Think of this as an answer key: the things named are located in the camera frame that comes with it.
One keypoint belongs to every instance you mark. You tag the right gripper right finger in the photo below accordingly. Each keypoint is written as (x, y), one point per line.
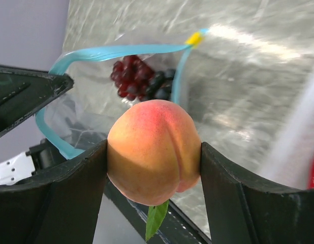
(243, 207)

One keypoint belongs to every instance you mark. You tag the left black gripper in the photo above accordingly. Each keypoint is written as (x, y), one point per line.
(23, 92)

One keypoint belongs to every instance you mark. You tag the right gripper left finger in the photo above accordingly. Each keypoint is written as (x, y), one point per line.
(59, 205)

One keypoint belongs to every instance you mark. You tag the peach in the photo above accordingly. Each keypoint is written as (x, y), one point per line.
(153, 152)

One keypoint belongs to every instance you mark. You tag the red grape bunch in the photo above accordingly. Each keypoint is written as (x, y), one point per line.
(131, 76)

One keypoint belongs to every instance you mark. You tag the black grape bunch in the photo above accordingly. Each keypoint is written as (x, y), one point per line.
(160, 85)

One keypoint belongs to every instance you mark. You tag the clear zip top bag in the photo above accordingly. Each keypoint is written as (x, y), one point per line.
(83, 117)

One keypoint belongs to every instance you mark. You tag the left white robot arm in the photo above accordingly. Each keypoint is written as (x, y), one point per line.
(16, 168)

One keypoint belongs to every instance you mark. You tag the white plastic basket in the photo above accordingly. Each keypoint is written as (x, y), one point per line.
(291, 158)

